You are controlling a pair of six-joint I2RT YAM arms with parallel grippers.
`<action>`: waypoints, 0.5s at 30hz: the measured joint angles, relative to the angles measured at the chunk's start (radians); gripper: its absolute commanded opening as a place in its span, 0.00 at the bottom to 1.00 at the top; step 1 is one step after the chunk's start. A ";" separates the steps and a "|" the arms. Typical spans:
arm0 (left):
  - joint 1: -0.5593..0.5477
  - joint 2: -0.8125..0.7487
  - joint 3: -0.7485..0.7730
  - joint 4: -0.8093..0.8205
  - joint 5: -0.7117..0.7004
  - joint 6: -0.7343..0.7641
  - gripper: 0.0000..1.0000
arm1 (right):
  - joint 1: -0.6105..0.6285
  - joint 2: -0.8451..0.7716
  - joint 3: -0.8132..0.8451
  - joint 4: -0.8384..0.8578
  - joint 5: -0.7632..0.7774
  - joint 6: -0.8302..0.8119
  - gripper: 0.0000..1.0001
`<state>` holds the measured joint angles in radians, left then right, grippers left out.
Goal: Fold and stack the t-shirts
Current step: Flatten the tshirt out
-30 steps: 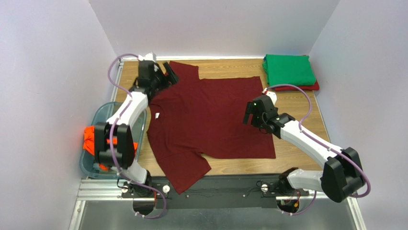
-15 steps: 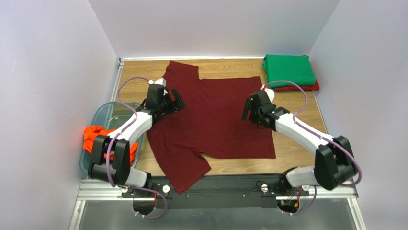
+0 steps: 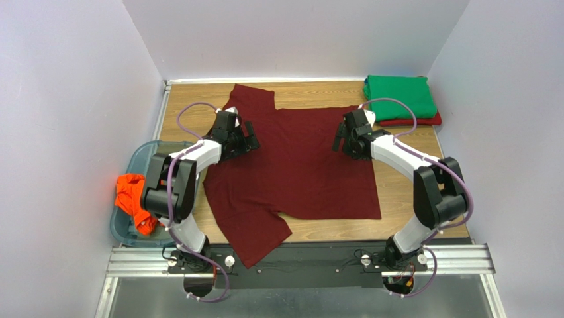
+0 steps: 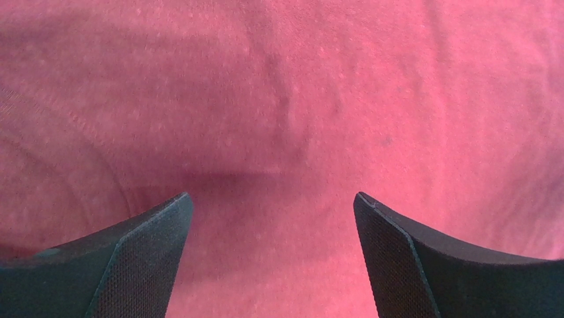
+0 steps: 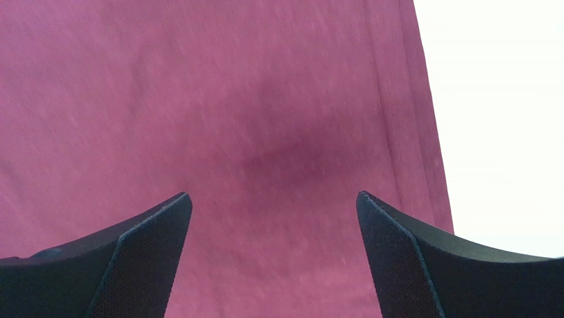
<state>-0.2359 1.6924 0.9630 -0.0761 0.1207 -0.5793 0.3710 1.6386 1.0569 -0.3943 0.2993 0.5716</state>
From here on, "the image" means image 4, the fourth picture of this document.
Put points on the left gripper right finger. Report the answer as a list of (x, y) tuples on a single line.
[(418, 272)]

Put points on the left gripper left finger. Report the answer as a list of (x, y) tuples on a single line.
[(126, 270)]

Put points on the maroon t shirt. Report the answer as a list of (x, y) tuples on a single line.
[(272, 115)]

